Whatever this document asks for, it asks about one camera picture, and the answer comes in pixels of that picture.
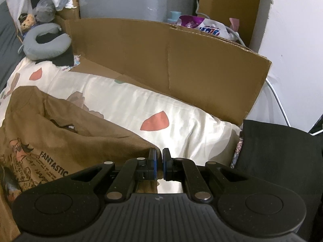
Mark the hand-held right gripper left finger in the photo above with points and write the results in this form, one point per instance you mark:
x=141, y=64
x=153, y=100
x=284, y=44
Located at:
x=153, y=166

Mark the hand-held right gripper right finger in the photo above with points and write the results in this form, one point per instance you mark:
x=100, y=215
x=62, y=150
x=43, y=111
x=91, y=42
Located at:
x=166, y=166

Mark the brown printed t-shirt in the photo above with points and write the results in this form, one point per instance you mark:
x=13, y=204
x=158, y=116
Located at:
x=75, y=141

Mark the cream bear print blanket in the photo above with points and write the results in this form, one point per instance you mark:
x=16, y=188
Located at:
x=196, y=128

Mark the leopard print cloth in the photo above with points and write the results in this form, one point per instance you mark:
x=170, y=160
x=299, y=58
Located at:
x=237, y=151

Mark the folded brown cardboard sheet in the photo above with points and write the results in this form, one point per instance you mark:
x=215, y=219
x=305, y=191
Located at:
x=151, y=55

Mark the folded black garment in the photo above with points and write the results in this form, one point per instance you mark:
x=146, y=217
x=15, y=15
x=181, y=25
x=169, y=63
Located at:
x=277, y=151

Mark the black cloth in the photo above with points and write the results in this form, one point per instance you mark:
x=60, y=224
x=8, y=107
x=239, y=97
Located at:
x=63, y=59

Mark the purple white detergent bag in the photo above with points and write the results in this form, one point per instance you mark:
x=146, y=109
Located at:
x=212, y=27

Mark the blue capped detergent bottle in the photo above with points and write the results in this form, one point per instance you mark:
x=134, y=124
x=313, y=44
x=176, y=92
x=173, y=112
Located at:
x=174, y=17

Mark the grey neck pillow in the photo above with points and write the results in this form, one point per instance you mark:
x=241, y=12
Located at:
x=45, y=53

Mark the pink plastic item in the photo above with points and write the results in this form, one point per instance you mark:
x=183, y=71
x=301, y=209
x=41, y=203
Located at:
x=234, y=24

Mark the grey appliance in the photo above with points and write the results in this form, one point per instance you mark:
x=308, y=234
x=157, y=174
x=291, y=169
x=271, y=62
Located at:
x=126, y=0

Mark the small cardboard box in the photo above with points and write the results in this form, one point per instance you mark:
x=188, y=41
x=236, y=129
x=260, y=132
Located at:
x=68, y=13

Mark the clear plastic bag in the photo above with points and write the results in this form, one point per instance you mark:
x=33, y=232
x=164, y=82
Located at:
x=44, y=10

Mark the grey blanket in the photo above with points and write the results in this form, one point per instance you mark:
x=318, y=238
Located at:
x=7, y=42

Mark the small plush doll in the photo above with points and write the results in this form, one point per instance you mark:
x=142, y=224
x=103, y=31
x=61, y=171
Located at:
x=27, y=22

